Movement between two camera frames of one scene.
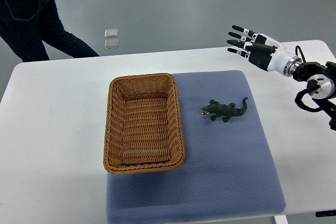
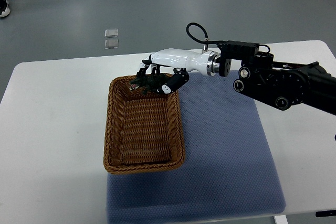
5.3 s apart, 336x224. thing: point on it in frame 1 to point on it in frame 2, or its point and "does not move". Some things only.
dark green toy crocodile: x=228 y=111 to x=148 y=84
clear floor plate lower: x=111 y=44 does not move
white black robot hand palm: x=264 y=56 to x=207 y=62
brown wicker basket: x=143 y=130 does not move
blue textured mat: x=228 y=168 does not move
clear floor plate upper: x=111 y=33 does not move
